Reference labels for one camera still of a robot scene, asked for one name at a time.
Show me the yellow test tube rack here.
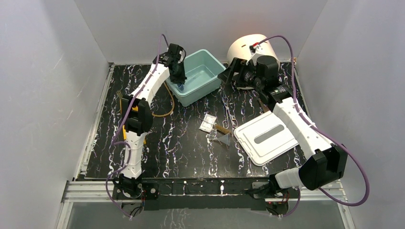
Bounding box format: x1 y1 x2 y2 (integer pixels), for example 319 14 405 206
119 95 138 141

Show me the teal plastic bin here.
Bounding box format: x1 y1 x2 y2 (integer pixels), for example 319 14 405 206
166 49 225 107

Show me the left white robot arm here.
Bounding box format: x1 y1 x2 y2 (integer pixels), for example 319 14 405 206
116 43 186 198

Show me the test tube brush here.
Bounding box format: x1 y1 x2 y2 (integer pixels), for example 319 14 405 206
214 124 231 135

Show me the cream cylindrical container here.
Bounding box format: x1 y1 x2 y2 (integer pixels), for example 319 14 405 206
226 33 281 90

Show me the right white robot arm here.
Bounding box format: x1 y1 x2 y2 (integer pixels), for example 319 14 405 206
218 55 348 198

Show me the white plastic lid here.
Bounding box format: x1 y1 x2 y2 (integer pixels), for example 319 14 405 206
234 111 298 167

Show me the aluminium frame rail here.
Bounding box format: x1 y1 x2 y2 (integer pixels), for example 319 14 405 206
62 179 347 203

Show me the clear plastic packet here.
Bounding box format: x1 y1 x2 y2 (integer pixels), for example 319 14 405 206
199 114 217 133

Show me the metal test tube clamp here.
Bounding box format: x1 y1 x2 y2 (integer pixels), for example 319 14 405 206
223 101 238 128

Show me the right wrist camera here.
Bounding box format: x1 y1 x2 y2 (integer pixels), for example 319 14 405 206
249 42 267 55

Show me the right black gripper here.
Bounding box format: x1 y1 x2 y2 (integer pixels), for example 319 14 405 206
217 58 264 92

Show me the glass test tube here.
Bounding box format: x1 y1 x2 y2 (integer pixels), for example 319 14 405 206
117 91 123 99

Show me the clear glass funnel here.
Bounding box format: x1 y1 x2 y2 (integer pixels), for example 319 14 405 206
208 133 231 146

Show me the dark book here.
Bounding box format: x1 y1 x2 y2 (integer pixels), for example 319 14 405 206
258 99 270 113

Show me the clear glass beaker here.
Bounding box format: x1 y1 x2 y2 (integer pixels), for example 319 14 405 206
176 83 185 94

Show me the tan rubber tube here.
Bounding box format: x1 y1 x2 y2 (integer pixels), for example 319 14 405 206
152 83 175 117

